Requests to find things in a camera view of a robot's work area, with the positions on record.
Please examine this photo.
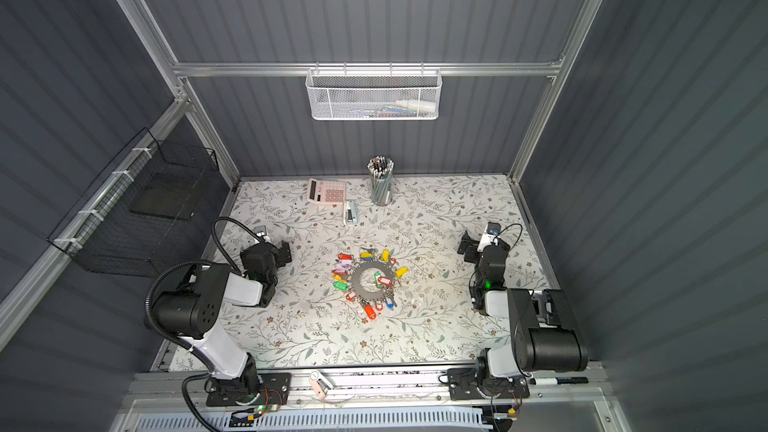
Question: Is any red key tag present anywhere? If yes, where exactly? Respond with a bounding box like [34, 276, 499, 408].
[363, 304, 377, 320]

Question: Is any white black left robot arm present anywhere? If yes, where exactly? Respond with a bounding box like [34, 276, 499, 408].
[144, 241, 292, 396]

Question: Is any white bottle in basket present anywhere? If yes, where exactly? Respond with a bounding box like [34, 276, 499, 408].
[395, 99, 438, 116]

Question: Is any black marker on rail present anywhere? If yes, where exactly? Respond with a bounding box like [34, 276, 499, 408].
[529, 376, 589, 386]

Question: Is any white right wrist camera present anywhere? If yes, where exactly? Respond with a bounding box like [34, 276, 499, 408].
[477, 222, 502, 252]

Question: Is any pink desk calculator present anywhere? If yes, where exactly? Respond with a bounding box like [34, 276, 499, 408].
[306, 178, 347, 206]

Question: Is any white wire wall basket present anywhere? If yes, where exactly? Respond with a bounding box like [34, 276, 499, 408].
[305, 69, 443, 121]

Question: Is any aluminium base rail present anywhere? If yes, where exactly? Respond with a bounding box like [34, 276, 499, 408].
[112, 362, 627, 431]

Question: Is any clear pen cup with pens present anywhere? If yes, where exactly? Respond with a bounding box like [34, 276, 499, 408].
[367, 156, 394, 205]

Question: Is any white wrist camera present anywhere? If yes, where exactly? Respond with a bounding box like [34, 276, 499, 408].
[253, 226, 270, 242]
[477, 222, 502, 252]

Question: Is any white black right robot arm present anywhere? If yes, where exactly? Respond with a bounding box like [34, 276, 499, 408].
[448, 222, 589, 400]

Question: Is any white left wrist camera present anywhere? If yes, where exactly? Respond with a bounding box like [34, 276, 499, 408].
[253, 226, 270, 242]

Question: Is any black wire side basket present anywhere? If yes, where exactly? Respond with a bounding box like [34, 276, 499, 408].
[48, 135, 224, 278]

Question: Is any light blue stapler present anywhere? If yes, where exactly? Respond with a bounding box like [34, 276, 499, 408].
[343, 200, 359, 225]

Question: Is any round metal key organizer plate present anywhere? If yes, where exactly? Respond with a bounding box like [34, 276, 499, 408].
[331, 248, 410, 321]

